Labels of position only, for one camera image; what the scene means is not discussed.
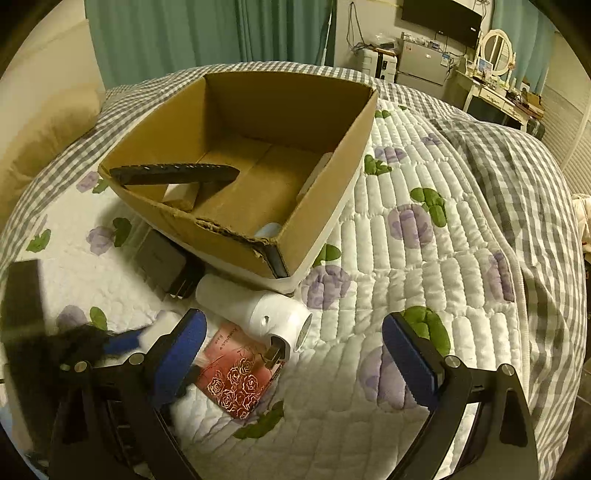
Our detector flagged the black remote control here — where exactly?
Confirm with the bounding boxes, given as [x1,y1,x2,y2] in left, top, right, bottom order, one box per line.
[109,163,239,186]

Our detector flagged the white bottle red cap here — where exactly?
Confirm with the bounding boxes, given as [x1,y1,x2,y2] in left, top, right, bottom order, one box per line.
[252,149,332,238]

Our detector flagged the white charger plug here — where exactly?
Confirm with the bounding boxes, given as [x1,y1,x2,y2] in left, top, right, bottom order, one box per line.
[162,183,200,212]

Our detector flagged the white small box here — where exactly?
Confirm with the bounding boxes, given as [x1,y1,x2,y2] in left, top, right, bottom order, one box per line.
[138,310,181,352]

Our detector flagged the black power adapter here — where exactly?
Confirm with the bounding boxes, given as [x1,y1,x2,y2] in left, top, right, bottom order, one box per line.
[135,229,205,299]

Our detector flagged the pink rose patterned box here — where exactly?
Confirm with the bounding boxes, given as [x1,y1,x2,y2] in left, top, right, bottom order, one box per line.
[195,321,284,420]

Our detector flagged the white lint remover device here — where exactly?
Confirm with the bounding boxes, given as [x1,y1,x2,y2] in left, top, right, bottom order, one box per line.
[195,274,311,368]

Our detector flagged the white floral quilted mat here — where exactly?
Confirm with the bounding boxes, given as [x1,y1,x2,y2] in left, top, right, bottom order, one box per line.
[13,103,532,480]

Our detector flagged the grey checkered bedsheet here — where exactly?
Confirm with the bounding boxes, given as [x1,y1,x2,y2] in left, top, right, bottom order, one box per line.
[1,67,587,479]

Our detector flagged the beige pillow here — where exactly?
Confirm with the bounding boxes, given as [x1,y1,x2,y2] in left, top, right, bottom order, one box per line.
[0,82,105,227]

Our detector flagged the brown cardboard box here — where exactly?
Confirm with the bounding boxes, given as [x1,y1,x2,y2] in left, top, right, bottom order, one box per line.
[99,71,379,293]

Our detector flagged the green curtain left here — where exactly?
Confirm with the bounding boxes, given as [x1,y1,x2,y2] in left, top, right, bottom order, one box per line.
[84,0,335,88]

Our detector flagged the green curtain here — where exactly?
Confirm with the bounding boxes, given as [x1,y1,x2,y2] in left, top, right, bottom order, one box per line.
[84,0,335,88]
[492,0,555,94]

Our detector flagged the white louvered wardrobe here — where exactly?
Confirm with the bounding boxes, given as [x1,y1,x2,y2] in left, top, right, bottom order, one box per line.
[540,68,591,195]

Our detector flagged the white dressing table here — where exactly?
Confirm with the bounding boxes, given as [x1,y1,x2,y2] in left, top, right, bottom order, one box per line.
[455,70,543,131]

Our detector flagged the white suitcase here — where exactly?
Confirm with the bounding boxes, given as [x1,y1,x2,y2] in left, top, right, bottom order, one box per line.
[356,48,398,82]

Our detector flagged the small silver fridge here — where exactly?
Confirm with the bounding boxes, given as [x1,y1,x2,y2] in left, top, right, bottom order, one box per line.
[396,41,448,99]

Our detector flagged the white oval vanity mirror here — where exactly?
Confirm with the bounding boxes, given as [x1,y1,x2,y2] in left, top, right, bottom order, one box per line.
[477,29,516,76]

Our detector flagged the green curtain right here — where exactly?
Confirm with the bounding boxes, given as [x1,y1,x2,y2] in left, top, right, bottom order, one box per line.
[492,0,555,94]

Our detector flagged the black wall television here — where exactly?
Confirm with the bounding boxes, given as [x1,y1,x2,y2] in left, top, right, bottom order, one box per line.
[401,0,483,49]

